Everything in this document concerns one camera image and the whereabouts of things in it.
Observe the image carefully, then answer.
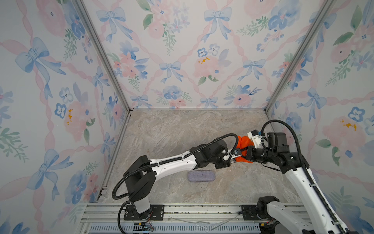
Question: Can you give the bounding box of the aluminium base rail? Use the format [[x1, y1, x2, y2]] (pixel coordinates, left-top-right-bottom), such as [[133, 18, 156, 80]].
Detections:
[[78, 202, 328, 234]]

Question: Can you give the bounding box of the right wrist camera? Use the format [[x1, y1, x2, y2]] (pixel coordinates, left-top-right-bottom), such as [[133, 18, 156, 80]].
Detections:
[[247, 130, 266, 149]]

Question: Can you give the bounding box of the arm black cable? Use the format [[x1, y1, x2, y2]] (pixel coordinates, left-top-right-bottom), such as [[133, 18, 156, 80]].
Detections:
[[260, 119, 348, 234], [111, 133, 240, 200]]

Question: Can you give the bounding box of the orange microfiber cloth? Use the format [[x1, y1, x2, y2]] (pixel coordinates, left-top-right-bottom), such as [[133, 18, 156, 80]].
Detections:
[[234, 136, 254, 164]]

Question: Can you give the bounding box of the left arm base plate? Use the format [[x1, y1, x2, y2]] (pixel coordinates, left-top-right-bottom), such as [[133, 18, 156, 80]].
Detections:
[[123, 204, 165, 221]]

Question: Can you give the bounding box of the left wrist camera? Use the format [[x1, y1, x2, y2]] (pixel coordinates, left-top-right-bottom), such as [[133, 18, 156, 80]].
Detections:
[[229, 149, 242, 159]]

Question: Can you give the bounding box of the purple eyeglass case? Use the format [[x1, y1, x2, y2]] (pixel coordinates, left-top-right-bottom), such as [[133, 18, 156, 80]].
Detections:
[[188, 170, 216, 182]]

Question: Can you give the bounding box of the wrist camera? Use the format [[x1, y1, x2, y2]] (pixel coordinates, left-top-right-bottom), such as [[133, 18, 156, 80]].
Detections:
[[247, 130, 266, 149], [229, 149, 242, 159]]

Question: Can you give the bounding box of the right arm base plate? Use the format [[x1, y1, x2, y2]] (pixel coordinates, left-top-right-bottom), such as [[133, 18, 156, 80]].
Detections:
[[239, 205, 273, 221]]

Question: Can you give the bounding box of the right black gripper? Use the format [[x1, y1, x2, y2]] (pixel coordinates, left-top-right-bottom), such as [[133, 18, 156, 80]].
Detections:
[[237, 145, 275, 163]]

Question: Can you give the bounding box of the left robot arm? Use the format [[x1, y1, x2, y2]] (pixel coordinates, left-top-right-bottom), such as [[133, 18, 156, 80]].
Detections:
[[124, 139, 240, 214]]

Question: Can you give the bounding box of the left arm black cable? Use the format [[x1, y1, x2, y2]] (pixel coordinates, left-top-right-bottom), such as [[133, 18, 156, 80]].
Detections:
[[111, 133, 240, 200]]

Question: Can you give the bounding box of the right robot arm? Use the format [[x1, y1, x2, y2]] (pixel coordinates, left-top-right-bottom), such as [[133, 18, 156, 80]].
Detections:
[[236, 131, 352, 234]]

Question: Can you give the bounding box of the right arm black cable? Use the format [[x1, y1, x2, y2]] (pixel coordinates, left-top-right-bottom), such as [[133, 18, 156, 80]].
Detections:
[[260, 119, 348, 234]]

